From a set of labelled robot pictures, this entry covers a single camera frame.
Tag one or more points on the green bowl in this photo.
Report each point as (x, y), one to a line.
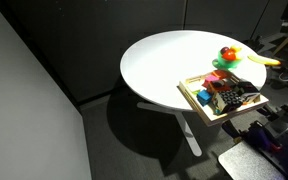
(226, 63)

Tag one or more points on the lime green block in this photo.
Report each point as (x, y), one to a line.
(194, 89)

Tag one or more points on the wooden tray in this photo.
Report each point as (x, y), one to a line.
(197, 105)

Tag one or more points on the white table base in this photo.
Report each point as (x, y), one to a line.
(187, 131)

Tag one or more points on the blue cube block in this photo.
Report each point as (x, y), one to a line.
(204, 97)

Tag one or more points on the pink block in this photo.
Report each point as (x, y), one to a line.
(210, 80)

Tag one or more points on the orange block with hole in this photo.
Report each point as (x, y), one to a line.
(217, 86)

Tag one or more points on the red block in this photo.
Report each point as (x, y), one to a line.
(221, 74)

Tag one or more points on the black white checkered block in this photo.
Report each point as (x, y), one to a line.
(229, 100)

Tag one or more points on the dark purple plum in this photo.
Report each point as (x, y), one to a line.
(224, 50)

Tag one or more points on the large red tomato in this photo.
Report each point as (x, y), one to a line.
(229, 55)

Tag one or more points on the yellow lemon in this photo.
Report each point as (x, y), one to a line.
(236, 49)

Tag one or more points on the dark rounded box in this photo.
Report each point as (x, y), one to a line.
(248, 88)

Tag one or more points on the yellow banana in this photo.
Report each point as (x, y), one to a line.
(263, 60)

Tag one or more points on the purple clamp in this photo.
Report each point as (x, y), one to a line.
(261, 134)

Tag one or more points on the grey metal plate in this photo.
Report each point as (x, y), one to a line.
(247, 163)

